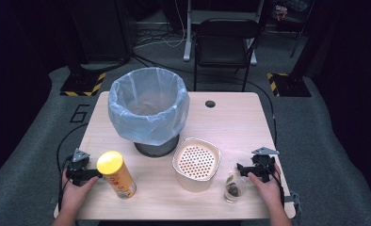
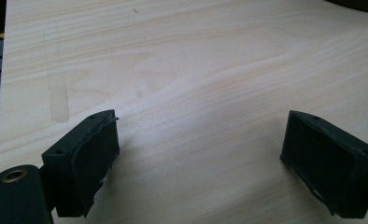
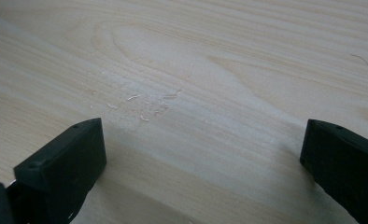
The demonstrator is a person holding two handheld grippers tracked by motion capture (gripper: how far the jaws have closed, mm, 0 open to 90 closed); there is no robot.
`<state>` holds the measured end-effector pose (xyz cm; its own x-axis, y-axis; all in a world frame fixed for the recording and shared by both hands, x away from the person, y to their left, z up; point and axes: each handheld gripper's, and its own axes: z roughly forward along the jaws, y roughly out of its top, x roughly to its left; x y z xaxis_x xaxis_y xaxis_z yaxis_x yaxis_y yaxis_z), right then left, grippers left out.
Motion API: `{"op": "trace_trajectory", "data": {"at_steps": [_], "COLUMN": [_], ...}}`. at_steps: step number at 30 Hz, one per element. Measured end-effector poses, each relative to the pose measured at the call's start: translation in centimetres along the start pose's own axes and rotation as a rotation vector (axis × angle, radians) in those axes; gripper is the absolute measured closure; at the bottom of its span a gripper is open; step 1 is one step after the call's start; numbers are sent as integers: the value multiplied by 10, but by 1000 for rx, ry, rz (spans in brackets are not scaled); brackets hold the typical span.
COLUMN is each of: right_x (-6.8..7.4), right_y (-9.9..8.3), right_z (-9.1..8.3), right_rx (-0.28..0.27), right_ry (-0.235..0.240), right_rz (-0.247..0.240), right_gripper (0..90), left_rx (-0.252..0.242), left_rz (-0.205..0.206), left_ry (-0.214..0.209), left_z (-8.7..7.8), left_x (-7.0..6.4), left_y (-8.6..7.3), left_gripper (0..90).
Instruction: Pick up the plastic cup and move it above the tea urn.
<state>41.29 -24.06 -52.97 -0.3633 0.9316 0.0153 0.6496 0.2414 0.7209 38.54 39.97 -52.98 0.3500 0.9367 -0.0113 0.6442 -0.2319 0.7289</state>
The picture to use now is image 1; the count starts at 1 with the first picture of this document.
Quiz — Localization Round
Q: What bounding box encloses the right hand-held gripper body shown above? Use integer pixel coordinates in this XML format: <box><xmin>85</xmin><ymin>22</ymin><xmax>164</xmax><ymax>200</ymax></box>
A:
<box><xmin>250</xmin><ymin>146</ymin><xmax>281</xmax><ymax>184</ymax></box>

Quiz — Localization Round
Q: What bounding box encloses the white metal desk frame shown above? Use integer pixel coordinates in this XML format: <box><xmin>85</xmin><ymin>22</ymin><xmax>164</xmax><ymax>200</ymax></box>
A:
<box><xmin>183</xmin><ymin>0</ymin><xmax>259</xmax><ymax>66</ymax></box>

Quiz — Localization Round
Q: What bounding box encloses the trash bin with blue bag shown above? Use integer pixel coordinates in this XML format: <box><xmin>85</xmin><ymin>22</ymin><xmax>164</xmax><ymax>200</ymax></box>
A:
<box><xmin>107</xmin><ymin>66</ymin><xmax>191</xmax><ymax>147</ymax></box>

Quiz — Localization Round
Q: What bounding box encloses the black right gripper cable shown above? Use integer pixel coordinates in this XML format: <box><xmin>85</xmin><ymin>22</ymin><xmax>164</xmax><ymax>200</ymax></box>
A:
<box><xmin>257</xmin><ymin>158</ymin><xmax>286</xmax><ymax>210</ymax></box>

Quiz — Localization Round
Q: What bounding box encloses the person's left hand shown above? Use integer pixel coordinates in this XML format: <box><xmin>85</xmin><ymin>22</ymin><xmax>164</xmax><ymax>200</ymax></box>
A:
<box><xmin>60</xmin><ymin>170</ymin><xmax>100</xmax><ymax>218</ymax></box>

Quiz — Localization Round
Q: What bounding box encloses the dark wet tea clump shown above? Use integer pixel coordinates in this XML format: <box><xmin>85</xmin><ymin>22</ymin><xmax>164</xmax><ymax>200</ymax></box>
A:
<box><xmin>226</xmin><ymin>183</ymin><xmax>240</xmax><ymax>198</ymax></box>

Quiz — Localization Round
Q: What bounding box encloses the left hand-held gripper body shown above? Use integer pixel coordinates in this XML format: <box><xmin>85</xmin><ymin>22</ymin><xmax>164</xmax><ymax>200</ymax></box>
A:
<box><xmin>65</xmin><ymin>148</ymin><xmax>91</xmax><ymax>186</ymax></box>

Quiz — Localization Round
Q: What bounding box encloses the black yellow-striped stand base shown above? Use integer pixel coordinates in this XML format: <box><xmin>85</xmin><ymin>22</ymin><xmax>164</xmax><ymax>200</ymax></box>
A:
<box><xmin>59</xmin><ymin>72</ymin><xmax>107</xmax><ymax>97</ymax></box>
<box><xmin>266</xmin><ymin>73</ymin><xmax>313</xmax><ymax>98</ymax></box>

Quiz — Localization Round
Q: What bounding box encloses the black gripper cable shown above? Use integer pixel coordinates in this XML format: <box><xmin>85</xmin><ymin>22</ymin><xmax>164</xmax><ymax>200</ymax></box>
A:
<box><xmin>55</xmin><ymin>122</ymin><xmax>90</xmax><ymax>215</ymax></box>
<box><xmin>257</xmin><ymin>158</ymin><xmax>286</xmax><ymax>210</ymax></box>

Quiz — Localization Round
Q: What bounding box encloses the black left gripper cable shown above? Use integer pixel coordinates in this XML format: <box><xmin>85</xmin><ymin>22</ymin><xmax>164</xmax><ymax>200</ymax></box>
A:
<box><xmin>55</xmin><ymin>122</ymin><xmax>90</xmax><ymax>215</ymax></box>

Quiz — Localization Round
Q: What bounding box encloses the grey table edge clamp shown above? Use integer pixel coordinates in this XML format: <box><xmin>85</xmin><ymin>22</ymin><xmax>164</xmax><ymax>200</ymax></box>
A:
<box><xmin>283</xmin><ymin>191</ymin><xmax>302</xmax><ymax>218</ymax></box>

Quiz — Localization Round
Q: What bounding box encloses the yellow-lidded orange snack canister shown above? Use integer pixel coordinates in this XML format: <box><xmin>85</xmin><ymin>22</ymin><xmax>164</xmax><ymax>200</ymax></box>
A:
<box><xmin>96</xmin><ymin>150</ymin><xmax>137</xmax><ymax>200</ymax></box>

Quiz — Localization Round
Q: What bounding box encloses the large black cabinet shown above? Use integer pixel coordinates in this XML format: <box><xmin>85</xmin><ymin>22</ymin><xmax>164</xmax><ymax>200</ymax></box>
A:
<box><xmin>64</xmin><ymin>0</ymin><xmax>135</xmax><ymax>64</ymax></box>

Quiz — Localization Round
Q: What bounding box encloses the clear glass cup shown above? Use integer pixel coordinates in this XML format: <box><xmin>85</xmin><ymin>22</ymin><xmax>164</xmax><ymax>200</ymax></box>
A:
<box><xmin>223</xmin><ymin>170</ymin><xmax>248</xmax><ymax>204</ymax></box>

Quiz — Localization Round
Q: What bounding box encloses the person's right hand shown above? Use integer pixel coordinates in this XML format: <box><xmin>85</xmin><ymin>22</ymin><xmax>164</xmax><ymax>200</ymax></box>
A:
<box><xmin>248</xmin><ymin>164</ymin><xmax>284</xmax><ymax>212</ymax></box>

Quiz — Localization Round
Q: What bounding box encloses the white floor cable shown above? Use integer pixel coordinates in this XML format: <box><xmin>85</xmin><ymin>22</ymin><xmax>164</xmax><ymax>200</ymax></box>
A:
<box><xmin>133</xmin><ymin>0</ymin><xmax>187</xmax><ymax>50</ymax></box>

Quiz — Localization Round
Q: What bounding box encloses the black folding chair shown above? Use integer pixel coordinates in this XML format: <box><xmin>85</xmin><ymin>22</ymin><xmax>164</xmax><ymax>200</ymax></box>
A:
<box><xmin>192</xmin><ymin>18</ymin><xmax>261</xmax><ymax>92</ymax></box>

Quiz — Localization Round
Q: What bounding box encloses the dark round trash bin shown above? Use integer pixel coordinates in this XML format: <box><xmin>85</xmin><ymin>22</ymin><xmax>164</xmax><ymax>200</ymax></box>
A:
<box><xmin>134</xmin><ymin>134</ymin><xmax>181</xmax><ymax>158</ymax></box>

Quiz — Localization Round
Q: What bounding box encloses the white square strainer container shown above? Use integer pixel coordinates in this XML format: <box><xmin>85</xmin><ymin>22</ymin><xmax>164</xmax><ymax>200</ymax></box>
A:
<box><xmin>171</xmin><ymin>137</ymin><xmax>222</xmax><ymax>193</ymax></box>

